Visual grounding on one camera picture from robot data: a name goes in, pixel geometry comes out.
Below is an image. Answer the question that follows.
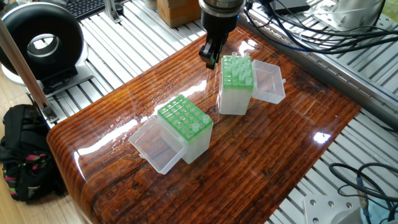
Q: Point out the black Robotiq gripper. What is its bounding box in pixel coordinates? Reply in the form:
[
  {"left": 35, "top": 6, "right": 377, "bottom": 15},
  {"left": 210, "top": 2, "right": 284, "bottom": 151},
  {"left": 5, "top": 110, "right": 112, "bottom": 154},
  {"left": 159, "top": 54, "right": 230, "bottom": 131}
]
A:
[{"left": 199, "top": 10, "right": 241, "bottom": 70}]

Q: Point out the clear green-rack pipette tip box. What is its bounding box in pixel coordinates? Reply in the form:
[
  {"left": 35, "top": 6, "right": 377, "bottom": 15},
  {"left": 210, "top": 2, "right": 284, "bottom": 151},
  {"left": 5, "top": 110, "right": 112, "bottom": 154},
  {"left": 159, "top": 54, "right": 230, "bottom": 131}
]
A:
[
  {"left": 129, "top": 95, "right": 214, "bottom": 175},
  {"left": 216, "top": 55, "right": 286, "bottom": 116}
]

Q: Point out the brown cardboard box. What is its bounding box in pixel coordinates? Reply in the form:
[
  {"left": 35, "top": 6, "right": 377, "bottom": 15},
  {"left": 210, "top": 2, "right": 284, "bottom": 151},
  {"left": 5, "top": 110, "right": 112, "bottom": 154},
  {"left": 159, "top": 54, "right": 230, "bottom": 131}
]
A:
[{"left": 155, "top": 0, "right": 203, "bottom": 29}]

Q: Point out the black keyboard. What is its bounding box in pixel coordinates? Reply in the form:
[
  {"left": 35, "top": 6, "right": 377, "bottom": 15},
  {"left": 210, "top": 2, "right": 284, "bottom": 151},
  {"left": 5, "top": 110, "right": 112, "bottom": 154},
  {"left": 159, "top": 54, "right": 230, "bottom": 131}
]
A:
[{"left": 62, "top": 0, "right": 108, "bottom": 18}]

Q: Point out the brown wooden pole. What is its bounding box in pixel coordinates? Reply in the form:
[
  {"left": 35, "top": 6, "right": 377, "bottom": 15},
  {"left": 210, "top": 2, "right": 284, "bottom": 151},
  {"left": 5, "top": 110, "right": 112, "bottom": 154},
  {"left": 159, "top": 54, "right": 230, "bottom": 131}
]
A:
[{"left": 0, "top": 25, "right": 55, "bottom": 124}]

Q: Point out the black backpack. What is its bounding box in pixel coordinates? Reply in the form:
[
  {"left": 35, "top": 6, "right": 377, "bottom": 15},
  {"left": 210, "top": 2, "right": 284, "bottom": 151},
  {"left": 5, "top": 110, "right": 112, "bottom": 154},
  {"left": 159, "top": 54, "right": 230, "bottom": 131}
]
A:
[{"left": 0, "top": 104, "right": 68, "bottom": 202}]

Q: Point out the black cable bundle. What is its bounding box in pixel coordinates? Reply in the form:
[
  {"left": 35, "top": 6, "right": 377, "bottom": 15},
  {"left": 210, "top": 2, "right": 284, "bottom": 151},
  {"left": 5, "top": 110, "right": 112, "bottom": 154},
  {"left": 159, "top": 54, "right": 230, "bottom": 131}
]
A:
[{"left": 246, "top": 0, "right": 398, "bottom": 54}]

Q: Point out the black ring light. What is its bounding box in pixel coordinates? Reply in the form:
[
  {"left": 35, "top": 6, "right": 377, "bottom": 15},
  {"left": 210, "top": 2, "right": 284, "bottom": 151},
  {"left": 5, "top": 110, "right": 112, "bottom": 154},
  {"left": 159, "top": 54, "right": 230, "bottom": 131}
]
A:
[{"left": 0, "top": 3, "right": 85, "bottom": 95}]

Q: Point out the silver robot mount plate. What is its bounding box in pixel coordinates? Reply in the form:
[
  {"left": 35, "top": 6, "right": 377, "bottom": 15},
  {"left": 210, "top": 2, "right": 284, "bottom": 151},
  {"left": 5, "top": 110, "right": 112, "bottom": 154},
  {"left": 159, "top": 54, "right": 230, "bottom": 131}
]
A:
[{"left": 303, "top": 194, "right": 374, "bottom": 224}]

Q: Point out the black cable with connector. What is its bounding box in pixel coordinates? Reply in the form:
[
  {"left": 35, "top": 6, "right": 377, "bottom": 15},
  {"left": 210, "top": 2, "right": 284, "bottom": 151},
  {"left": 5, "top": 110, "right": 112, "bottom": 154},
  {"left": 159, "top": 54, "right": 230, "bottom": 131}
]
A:
[{"left": 330, "top": 162, "right": 398, "bottom": 206}]

